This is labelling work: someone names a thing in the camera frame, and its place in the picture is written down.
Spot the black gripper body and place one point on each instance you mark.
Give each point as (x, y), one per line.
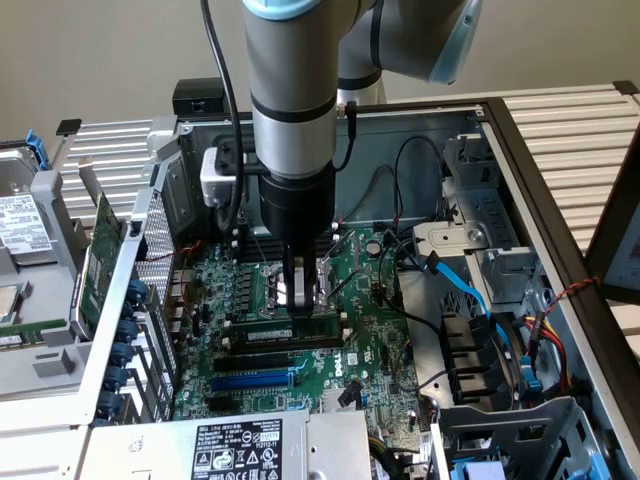
(297, 210)

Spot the green RAM stick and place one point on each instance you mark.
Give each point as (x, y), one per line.
(260, 334)
(35, 330)

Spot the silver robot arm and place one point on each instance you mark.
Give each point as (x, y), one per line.
(290, 75)

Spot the metal CPU socket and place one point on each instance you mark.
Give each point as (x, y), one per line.
(275, 300)

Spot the thin metal locking lever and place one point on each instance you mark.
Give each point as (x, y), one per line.
(272, 286)
(260, 252)

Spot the long black expansion slot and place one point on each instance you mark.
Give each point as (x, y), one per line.
(250, 364)

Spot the metal socket cover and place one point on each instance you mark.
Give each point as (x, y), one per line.
(350, 250)

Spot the green motherboard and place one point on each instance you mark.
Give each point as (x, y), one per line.
(370, 320)

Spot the blue expansion slot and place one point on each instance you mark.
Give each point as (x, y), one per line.
(250, 382)

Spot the black SATA plug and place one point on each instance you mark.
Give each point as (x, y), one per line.
(350, 392)

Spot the round coin cell battery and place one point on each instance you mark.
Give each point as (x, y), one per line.
(372, 246)

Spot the grey metal PC case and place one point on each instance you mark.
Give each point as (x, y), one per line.
(380, 135)

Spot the short black expansion slot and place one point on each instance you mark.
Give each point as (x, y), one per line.
(221, 405)

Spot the black box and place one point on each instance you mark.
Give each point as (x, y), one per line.
(200, 95)

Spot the metal disk bay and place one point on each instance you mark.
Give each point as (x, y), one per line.
(450, 240)

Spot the black fan shroud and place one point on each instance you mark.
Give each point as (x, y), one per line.
(465, 350)

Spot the blue slot retainer clip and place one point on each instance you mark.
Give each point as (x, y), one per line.
(110, 402)
(127, 330)
(122, 353)
(117, 377)
(136, 291)

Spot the grey power supply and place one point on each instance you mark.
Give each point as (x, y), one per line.
(150, 450)

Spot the green graphics card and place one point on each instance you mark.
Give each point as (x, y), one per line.
(100, 260)

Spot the grey drive cage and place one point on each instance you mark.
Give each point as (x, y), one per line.
(500, 420)

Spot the blue plastic latch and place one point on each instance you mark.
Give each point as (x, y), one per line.
(531, 382)

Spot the black table end cap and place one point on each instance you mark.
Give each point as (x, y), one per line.
(68, 127)
(626, 87)

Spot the grey parts rack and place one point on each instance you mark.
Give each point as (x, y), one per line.
(50, 365)

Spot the silver hard disk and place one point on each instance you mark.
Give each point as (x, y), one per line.
(20, 220)

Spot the silver CPU chip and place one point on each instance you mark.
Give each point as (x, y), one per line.
(7, 302)

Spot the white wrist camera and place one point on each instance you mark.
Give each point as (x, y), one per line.
(215, 180)

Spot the blue disk rail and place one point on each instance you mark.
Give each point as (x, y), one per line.
(37, 150)

